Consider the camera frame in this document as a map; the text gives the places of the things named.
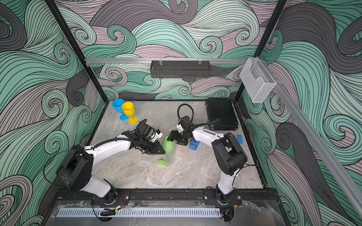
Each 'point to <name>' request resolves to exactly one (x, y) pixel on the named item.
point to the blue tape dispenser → (193, 144)
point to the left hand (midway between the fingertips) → (164, 151)
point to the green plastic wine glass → (162, 161)
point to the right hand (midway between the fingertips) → (170, 141)
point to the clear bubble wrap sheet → (169, 147)
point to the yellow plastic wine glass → (128, 109)
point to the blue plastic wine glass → (117, 104)
